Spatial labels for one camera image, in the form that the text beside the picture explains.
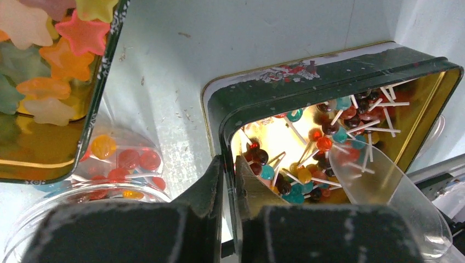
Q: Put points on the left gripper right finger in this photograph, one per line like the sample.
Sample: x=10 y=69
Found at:
x=270 y=230

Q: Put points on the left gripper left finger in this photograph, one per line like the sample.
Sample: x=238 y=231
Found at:
x=187 y=229

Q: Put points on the clear plastic jar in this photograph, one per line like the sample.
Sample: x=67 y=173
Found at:
x=119 y=165

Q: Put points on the clear plastic scoop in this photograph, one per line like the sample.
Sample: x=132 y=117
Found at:
x=369 y=176

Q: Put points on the gold tin with lollipops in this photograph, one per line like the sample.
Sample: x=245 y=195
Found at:
x=284 y=119

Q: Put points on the white jar lid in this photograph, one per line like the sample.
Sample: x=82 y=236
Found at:
x=433 y=136

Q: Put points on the gold tin orange gummies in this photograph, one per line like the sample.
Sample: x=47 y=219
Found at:
x=55 y=61

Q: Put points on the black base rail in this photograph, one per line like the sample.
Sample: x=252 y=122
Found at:
x=443 y=184

